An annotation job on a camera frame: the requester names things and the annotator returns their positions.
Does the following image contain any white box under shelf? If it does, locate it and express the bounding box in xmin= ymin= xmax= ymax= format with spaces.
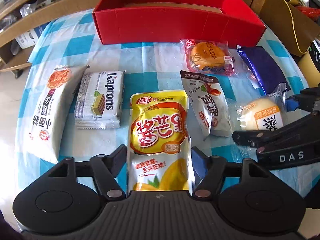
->
xmin=15 ymin=23 xmax=48 ymax=49

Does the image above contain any white noodle snack bag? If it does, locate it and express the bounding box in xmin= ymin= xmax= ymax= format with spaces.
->
xmin=21 ymin=66 xmax=88 ymax=164

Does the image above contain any blue white checkered tablecloth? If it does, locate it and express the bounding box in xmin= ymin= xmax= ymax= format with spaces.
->
xmin=15 ymin=10 xmax=319 ymax=197

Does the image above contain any brown cardboard box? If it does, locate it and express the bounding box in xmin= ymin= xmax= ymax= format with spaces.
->
xmin=251 ymin=0 xmax=319 ymax=56

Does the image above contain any white chicken snack pouch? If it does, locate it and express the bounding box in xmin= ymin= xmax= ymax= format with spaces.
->
xmin=180 ymin=70 xmax=233 ymax=138

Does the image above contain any white Kaprons wafer pack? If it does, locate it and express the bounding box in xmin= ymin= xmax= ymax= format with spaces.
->
xmin=74 ymin=70 xmax=124 ymax=129

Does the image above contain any wooden TV stand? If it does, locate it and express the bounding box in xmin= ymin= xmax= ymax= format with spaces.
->
xmin=1 ymin=0 xmax=99 ymax=74

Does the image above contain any white round bun pack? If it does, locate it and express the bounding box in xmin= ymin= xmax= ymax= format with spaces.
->
xmin=236 ymin=82 xmax=287 ymax=131

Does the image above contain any orange meat floss cake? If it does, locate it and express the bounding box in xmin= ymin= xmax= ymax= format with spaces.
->
xmin=180 ymin=39 xmax=235 ymax=76

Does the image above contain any yellow dried mango bag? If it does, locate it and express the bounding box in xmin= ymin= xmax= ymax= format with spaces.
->
xmin=127 ymin=89 xmax=195 ymax=192

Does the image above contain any purple foil snack pack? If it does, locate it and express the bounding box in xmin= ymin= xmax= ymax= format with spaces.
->
xmin=236 ymin=46 xmax=291 ymax=94

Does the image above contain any yellow cable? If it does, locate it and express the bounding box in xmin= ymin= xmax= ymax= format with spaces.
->
xmin=268 ymin=0 xmax=313 ymax=55

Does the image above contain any red cardboard box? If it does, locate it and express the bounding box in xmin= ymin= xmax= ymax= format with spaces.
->
xmin=93 ymin=0 xmax=266 ymax=47

